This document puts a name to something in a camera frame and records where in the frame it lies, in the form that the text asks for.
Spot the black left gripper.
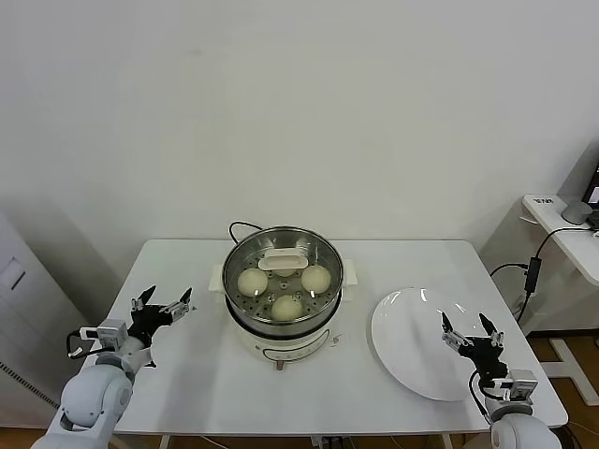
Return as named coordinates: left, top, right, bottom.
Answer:
left=126, top=285, right=197, bottom=345

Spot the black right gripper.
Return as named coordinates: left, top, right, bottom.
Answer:
left=440, top=311, right=509, bottom=384

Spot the glass lid with cream handle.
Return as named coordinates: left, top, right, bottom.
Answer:
left=223, top=227, right=344, bottom=325

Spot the stainless steel steamer basket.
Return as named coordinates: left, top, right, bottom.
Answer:
left=221, top=225, right=346, bottom=339

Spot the white round plate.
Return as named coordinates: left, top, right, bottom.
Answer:
left=371, top=286, right=495, bottom=402

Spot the grey usb hub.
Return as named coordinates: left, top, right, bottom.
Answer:
left=524, top=254, right=544, bottom=294

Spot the white grey cabinet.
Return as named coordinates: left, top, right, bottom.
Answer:
left=0, top=205, right=97, bottom=425

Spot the cream electric cooker base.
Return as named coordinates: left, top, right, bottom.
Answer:
left=208, top=261, right=361, bottom=373

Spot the grey computer monitor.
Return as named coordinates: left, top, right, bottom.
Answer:
left=559, top=139, right=599, bottom=230

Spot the black right camera cable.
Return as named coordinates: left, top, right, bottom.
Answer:
left=467, top=369, right=491, bottom=425

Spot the black camera cable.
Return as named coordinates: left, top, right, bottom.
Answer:
left=65, top=329, right=102, bottom=360
left=467, top=369, right=491, bottom=425

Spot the black hub end cable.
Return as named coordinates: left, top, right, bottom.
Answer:
left=534, top=226, right=599, bottom=258
left=516, top=290, right=533, bottom=324

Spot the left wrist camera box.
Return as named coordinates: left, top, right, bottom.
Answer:
left=78, top=319, right=128, bottom=352

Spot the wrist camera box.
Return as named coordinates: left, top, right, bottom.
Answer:
left=78, top=319, right=128, bottom=352
left=489, top=369, right=538, bottom=407

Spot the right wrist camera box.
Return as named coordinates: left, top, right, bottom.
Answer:
left=489, top=369, right=538, bottom=407

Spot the black hub side cable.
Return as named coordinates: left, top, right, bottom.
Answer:
left=489, top=262, right=530, bottom=278

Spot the black cooker power cord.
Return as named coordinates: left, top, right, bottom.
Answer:
left=227, top=220, right=263, bottom=244

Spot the black left camera cable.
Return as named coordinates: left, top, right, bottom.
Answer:
left=65, top=329, right=102, bottom=360

